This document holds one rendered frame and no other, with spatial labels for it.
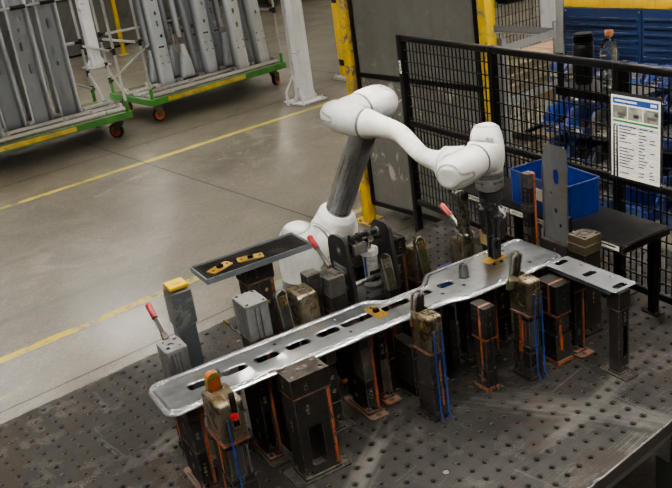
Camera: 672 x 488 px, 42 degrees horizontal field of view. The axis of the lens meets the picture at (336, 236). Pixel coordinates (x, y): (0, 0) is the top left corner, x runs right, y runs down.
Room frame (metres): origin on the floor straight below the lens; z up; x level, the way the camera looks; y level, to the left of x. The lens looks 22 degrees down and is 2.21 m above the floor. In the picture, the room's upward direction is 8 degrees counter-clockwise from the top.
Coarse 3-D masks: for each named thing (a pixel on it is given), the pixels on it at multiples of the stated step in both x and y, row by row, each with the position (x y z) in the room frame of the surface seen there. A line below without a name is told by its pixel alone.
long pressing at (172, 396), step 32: (480, 256) 2.63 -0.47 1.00; (544, 256) 2.56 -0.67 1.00; (416, 288) 2.45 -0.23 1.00; (448, 288) 2.43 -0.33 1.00; (480, 288) 2.40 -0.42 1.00; (320, 320) 2.33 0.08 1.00; (384, 320) 2.28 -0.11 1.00; (256, 352) 2.19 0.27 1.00; (288, 352) 2.17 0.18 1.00; (320, 352) 2.15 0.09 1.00; (160, 384) 2.09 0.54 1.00; (192, 384) 2.07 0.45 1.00
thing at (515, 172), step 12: (516, 168) 3.03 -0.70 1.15; (528, 168) 3.05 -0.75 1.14; (540, 168) 3.07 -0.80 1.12; (576, 168) 2.92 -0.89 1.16; (516, 180) 2.98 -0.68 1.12; (540, 180) 2.85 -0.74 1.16; (576, 180) 2.91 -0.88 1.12; (588, 180) 2.78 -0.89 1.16; (516, 192) 2.99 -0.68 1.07; (540, 192) 2.86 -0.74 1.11; (576, 192) 2.76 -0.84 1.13; (588, 192) 2.78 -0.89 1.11; (540, 204) 2.86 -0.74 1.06; (576, 204) 2.76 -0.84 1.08; (588, 204) 2.78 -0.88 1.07; (576, 216) 2.76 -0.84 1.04
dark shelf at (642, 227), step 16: (512, 208) 2.95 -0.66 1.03; (608, 208) 2.82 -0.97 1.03; (576, 224) 2.72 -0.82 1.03; (592, 224) 2.70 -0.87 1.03; (608, 224) 2.68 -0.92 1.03; (624, 224) 2.66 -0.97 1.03; (640, 224) 2.64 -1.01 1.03; (656, 224) 2.63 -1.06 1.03; (608, 240) 2.55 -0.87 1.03; (624, 240) 2.54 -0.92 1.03; (640, 240) 2.53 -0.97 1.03
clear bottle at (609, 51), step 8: (608, 32) 2.94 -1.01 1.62; (608, 40) 2.93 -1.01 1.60; (600, 48) 2.96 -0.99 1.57; (608, 48) 2.92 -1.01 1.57; (616, 48) 2.93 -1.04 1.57; (600, 56) 2.95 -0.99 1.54; (608, 56) 2.92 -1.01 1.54; (616, 56) 2.92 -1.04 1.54; (608, 72) 2.92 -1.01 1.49; (608, 88) 2.93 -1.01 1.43
